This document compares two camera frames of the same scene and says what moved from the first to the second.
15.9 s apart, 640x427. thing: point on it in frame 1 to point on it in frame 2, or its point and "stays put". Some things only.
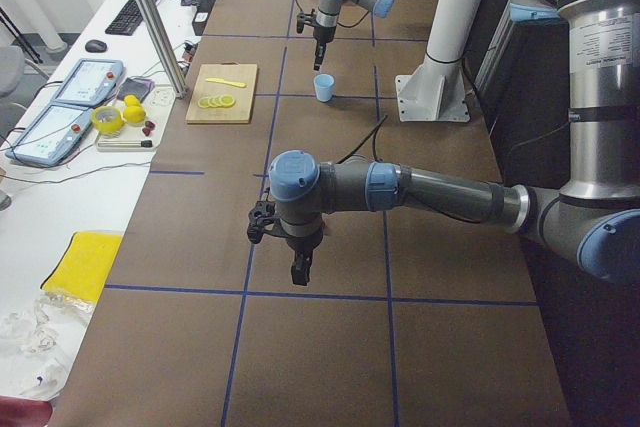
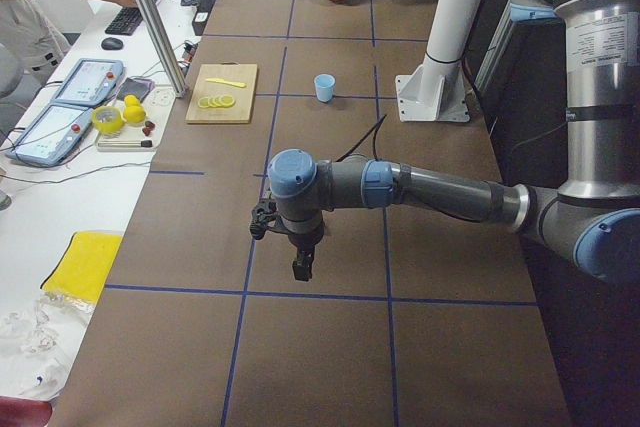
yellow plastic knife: [227, 82] stays put
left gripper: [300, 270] stays put
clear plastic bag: [38, 341] stays put
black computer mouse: [95, 46] to [111, 43]
